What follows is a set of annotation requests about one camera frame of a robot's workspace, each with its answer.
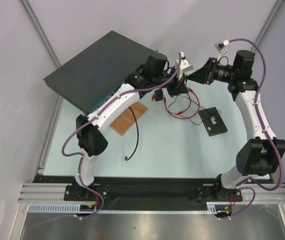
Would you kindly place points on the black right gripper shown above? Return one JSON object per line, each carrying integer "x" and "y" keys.
{"x": 211, "y": 72}

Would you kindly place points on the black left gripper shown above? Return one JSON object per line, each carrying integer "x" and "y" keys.
{"x": 178, "y": 88}

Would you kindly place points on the small black network switch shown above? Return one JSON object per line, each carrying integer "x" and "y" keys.
{"x": 212, "y": 121}

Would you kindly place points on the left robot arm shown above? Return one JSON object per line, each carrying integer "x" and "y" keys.
{"x": 148, "y": 77}

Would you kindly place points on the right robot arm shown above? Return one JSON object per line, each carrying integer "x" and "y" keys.
{"x": 262, "y": 154}

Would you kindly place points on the black power adapter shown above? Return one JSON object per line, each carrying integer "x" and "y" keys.
{"x": 158, "y": 95}

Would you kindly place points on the bamboo wooden board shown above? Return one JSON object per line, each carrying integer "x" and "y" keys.
{"x": 126, "y": 119}

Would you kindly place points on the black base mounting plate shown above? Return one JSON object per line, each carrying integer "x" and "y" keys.
{"x": 149, "y": 194}

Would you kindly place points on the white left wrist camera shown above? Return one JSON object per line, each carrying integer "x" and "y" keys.
{"x": 183, "y": 64}

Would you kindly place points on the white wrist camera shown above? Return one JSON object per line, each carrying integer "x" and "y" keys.
{"x": 183, "y": 64}
{"x": 221, "y": 47}

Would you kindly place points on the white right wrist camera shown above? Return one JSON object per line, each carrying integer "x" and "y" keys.
{"x": 221, "y": 47}

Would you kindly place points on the large blue rack switch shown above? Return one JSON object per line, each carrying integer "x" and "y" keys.
{"x": 93, "y": 74}

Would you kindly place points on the aluminium frame rail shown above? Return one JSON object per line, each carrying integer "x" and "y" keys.
{"x": 55, "y": 192}

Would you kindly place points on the white slotted cable duct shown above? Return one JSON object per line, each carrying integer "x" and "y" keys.
{"x": 69, "y": 208}

